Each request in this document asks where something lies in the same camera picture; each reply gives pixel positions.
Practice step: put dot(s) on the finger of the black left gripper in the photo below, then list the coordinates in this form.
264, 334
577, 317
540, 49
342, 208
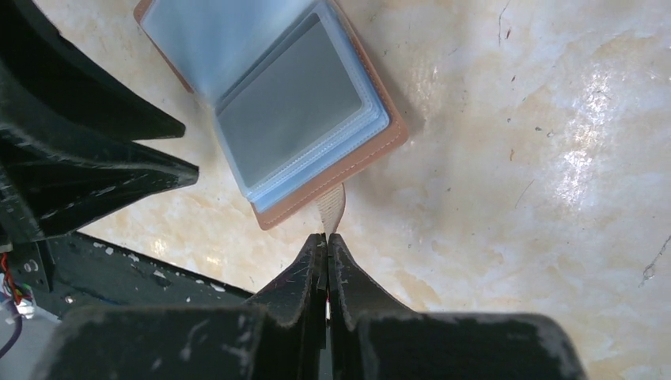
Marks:
57, 177
57, 73

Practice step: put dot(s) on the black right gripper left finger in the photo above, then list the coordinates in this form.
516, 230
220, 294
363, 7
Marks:
277, 333

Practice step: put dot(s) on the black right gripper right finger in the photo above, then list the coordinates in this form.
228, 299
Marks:
375, 336

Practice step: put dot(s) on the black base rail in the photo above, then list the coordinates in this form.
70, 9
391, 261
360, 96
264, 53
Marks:
65, 273

